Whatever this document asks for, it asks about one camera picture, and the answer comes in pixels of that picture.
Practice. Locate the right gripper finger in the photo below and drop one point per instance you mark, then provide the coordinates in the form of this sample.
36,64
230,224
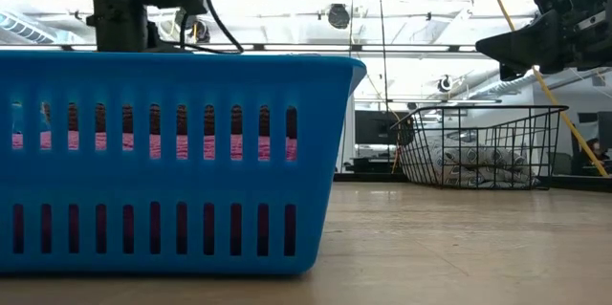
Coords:
531,44
510,73

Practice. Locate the patterned grey cloth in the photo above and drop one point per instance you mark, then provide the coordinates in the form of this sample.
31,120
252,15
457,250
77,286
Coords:
478,161

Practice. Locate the pink bandage roll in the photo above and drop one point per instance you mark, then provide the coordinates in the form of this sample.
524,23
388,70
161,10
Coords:
209,148

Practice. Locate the blue slotted plastic basket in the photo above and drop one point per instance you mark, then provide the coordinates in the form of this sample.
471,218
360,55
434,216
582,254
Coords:
167,185

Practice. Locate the black round ceiling device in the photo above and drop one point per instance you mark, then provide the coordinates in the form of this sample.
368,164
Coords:
338,16
444,83

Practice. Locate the person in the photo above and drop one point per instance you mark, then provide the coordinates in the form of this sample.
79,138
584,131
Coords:
595,149

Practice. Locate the dark background monitor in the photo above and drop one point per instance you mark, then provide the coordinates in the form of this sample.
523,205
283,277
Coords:
373,128

